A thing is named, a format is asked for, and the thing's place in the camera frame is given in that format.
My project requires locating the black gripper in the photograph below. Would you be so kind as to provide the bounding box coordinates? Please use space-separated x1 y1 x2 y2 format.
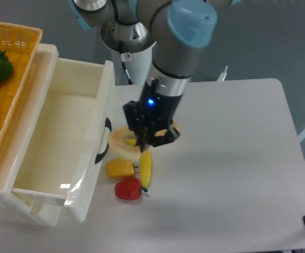
123 78 182 150

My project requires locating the glazed ring donut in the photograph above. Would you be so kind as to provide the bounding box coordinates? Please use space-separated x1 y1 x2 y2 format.
108 126 141 162

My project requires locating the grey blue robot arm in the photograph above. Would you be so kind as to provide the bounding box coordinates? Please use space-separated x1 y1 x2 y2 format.
70 1 234 150

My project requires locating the open white upper drawer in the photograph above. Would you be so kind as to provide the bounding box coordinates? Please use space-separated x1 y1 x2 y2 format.
16 59 116 226

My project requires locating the pale twisted bread bun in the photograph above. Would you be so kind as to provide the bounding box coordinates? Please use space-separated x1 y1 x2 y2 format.
155 120 180 137

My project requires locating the yellow banana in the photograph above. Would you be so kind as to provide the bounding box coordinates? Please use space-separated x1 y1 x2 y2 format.
139 151 152 192

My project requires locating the yellow bell pepper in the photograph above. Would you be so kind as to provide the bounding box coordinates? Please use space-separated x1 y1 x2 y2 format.
106 158 135 179

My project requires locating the red bell pepper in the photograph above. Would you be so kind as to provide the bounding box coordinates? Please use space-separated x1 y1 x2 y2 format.
115 178 148 200

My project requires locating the orange woven basket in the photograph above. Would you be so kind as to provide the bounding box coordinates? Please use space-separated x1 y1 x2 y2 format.
0 22 43 146

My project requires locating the black drawer handle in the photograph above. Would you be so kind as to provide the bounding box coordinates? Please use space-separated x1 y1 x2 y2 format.
94 117 112 164

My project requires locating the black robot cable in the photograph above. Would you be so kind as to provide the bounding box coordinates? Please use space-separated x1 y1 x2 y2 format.
118 41 135 86

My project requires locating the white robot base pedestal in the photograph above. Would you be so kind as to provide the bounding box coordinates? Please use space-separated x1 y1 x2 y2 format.
101 21 155 86

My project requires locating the white drawer cabinet frame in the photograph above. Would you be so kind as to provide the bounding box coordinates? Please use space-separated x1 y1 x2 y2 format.
0 43 59 226

